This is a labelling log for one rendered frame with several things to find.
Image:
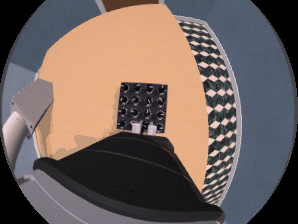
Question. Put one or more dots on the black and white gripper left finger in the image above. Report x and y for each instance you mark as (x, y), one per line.
(138, 127)

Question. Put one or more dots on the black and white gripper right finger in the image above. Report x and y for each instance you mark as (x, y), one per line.
(151, 129)

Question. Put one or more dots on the black knob box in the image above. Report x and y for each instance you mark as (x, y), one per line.
(133, 97)

